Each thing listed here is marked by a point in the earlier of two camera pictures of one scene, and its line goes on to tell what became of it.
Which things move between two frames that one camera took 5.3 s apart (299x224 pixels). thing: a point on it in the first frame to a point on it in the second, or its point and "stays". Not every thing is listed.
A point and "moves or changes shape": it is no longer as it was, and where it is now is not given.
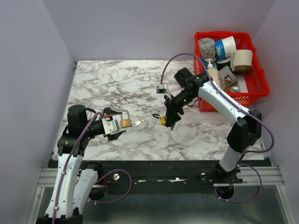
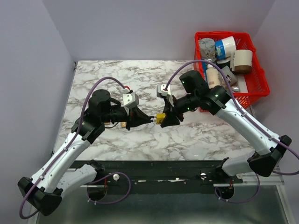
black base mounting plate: x=167 y=173 stays
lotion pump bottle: x=214 y=73 stays
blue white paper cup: x=224 y=47 stays
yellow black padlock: x=162 y=118 moves or changes shape
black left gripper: x=108 y=110 to x=136 y=117
